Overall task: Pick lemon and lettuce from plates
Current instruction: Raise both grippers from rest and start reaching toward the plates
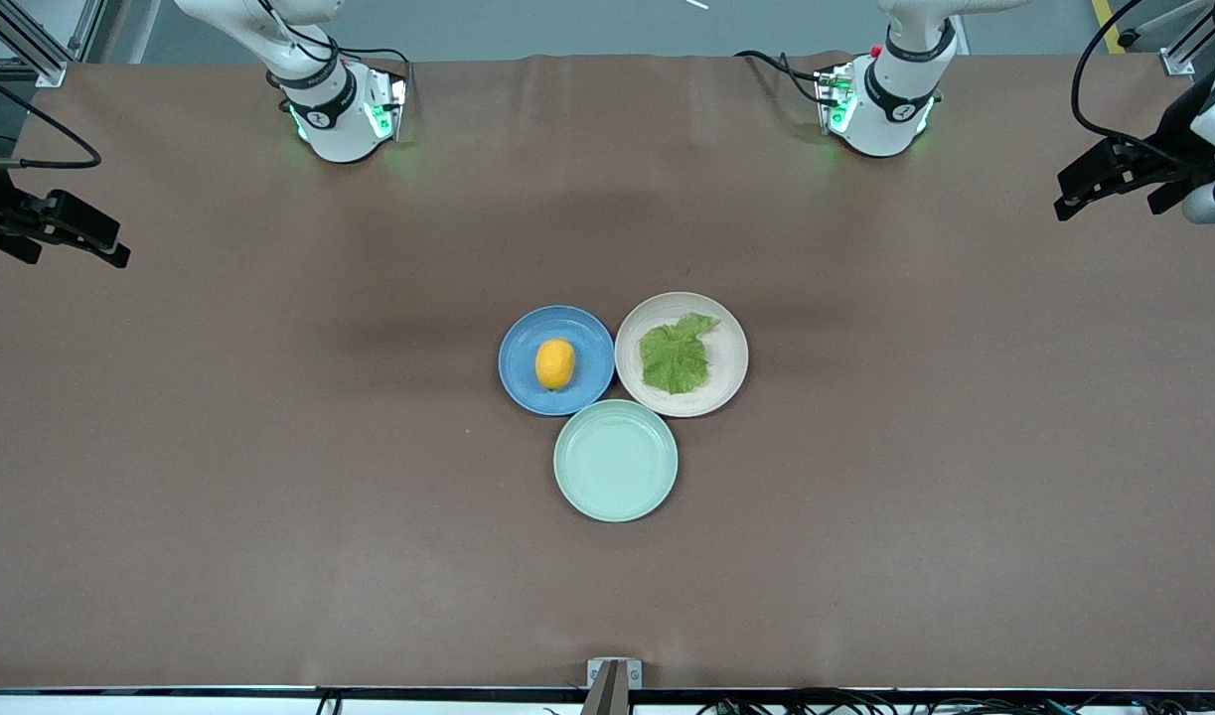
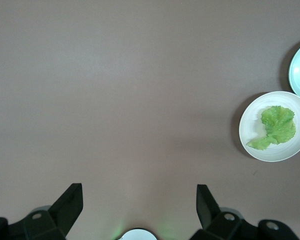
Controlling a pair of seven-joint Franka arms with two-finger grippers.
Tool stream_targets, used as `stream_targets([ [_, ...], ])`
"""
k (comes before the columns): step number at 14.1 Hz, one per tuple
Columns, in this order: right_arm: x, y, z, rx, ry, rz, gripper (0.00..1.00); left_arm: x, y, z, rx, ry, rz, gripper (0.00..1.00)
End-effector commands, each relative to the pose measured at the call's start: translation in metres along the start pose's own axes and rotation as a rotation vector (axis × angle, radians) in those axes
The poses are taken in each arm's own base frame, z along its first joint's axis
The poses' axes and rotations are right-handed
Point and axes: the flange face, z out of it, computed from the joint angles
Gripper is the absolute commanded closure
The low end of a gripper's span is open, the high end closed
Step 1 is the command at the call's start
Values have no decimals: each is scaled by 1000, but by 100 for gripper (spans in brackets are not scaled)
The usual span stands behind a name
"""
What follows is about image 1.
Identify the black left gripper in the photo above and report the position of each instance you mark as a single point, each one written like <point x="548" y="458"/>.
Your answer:
<point x="1166" y="158"/>

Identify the green lettuce leaf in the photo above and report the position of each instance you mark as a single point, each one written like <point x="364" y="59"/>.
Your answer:
<point x="675" y="357"/>

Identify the yellow lemon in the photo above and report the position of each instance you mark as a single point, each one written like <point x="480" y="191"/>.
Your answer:
<point x="555" y="363"/>

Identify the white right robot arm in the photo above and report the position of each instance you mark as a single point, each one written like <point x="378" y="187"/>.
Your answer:
<point x="341" y="129"/>

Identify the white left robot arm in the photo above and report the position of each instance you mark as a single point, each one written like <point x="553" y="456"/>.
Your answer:
<point x="885" y="114"/>

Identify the brown table cover sheet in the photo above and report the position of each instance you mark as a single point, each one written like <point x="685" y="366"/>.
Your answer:
<point x="269" y="497"/>

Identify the beige plate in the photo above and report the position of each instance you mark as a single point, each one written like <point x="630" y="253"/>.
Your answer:
<point x="726" y="362"/>

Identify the blue plate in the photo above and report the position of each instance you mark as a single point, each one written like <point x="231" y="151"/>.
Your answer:
<point x="528" y="362"/>

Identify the mint green plate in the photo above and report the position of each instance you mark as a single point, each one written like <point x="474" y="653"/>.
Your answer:
<point x="615" y="462"/>

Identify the aluminium frame profile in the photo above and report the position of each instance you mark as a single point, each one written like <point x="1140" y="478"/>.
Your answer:
<point x="36" y="45"/>
<point x="1178" y="45"/>

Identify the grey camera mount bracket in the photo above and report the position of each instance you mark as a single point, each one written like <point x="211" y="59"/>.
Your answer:
<point x="614" y="677"/>

